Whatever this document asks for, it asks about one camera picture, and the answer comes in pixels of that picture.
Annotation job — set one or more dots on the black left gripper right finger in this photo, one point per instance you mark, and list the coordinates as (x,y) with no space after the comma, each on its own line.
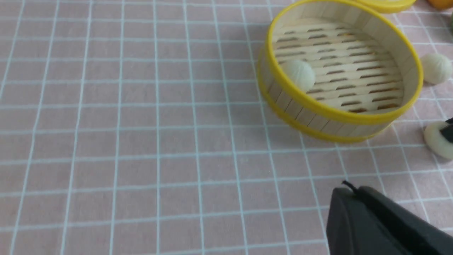
(446,130)

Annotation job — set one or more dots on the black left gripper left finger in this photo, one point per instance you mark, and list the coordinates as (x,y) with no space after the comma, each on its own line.
(363,221)

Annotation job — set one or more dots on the white bun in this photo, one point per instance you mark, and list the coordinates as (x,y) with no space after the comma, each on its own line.
(436,142)
(437,68)
(300,73)

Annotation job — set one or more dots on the yellow-rimmed bamboo steamer tray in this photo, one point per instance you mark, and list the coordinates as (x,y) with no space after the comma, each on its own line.
(367,72)

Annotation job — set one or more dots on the yellow-rimmed woven steamer lid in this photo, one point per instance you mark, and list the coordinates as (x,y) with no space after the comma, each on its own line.
(387,6)

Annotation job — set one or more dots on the orange yellow toy pear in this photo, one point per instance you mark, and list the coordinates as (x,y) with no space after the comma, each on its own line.
(441,4)

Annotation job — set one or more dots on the pink checkered tablecloth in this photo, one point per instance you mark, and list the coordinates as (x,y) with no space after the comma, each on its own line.
(135,127)

